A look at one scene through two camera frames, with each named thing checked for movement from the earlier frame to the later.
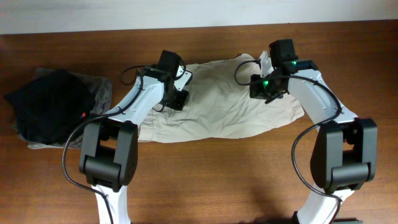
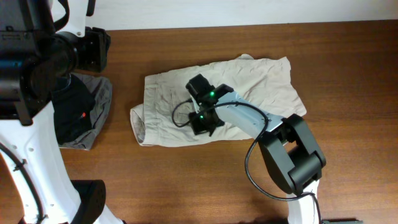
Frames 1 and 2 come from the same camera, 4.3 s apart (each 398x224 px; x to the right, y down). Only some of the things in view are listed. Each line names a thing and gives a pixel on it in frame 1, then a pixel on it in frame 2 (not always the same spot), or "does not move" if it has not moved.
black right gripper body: (264, 88) -> (201, 124)
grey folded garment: (101, 89) does not move
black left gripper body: (179, 100) -> (97, 48)
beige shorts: (219, 105) does not move
